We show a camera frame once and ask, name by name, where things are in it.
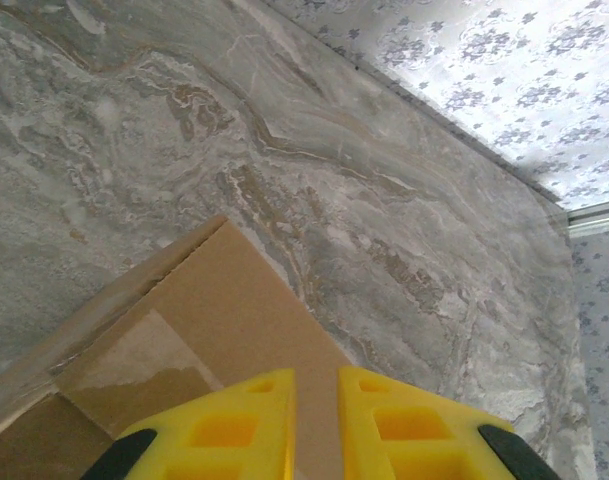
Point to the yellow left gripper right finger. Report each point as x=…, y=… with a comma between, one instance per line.
x=409, y=435

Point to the aluminium right corner post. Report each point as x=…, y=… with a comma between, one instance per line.
x=599, y=217

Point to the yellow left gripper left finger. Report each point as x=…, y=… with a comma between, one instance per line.
x=224, y=430

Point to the brown cardboard express box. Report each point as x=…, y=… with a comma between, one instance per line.
x=209, y=310

